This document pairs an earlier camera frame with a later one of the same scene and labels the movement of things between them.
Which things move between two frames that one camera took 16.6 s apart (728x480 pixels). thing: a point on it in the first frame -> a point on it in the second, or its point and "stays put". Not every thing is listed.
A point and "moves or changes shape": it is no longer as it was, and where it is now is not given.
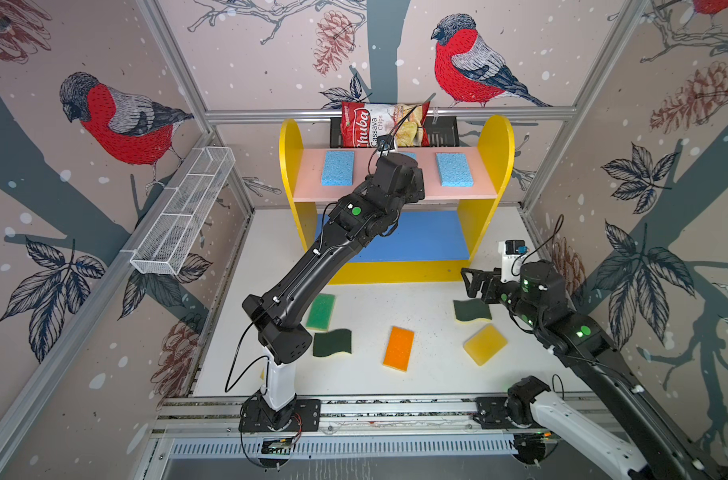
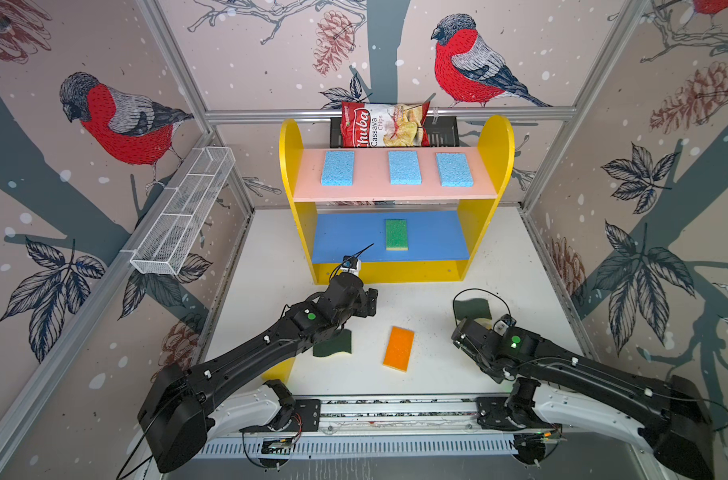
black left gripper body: [413, 192] -> [364, 303]
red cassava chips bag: [363, 122] stays put
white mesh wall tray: [182, 210] stays put
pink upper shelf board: [308, 187] stays put
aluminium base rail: [206, 426] stays put
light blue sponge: [454, 170] stays put
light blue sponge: [338, 168] stays put
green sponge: [321, 312] moves or changes shape
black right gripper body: [493, 294] -> [483, 365]
